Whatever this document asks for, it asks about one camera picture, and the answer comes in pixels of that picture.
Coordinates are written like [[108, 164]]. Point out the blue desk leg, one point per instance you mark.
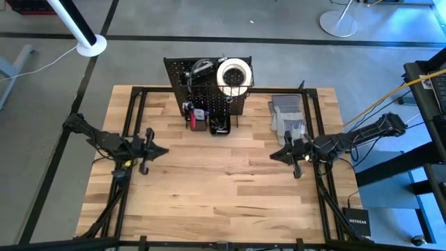
[[423, 216]]

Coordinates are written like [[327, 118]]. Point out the black desk beam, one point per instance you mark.
[[390, 167]]

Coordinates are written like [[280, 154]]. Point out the white round stand base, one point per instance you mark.
[[338, 24]]

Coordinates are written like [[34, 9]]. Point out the black caster wheel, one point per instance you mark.
[[417, 240]]

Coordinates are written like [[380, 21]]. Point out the black Netgear router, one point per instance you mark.
[[357, 223]]

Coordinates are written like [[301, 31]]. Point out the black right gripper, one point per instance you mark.
[[299, 150]]

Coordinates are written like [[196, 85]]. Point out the grey desk leg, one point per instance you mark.
[[24, 55]]

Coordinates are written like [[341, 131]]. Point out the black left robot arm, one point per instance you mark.
[[101, 137]]

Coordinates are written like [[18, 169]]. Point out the white floor lamp base left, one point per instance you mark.
[[75, 24]]

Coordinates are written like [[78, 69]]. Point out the black laptop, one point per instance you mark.
[[439, 87]]

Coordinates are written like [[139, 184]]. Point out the black metal pegboard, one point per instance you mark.
[[174, 101]]

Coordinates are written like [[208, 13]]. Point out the black plastic bin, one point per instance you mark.
[[220, 131], [200, 126]]

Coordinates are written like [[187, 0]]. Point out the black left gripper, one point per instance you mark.
[[144, 150]]

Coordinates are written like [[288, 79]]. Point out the grey striped work glove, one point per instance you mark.
[[287, 115]]

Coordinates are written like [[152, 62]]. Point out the silver pegboard hook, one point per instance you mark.
[[215, 125], [223, 125], [229, 99]]

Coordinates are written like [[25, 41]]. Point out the black crate red trim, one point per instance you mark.
[[31, 7]]

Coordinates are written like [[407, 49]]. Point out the red utility knife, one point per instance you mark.
[[193, 120]]

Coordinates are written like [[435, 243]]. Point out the black desk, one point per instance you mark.
[[418, 83]]

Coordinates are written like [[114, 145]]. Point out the white tape roll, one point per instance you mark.
[[221, 82]]

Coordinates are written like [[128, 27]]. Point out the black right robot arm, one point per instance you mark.
[[359, 137]]

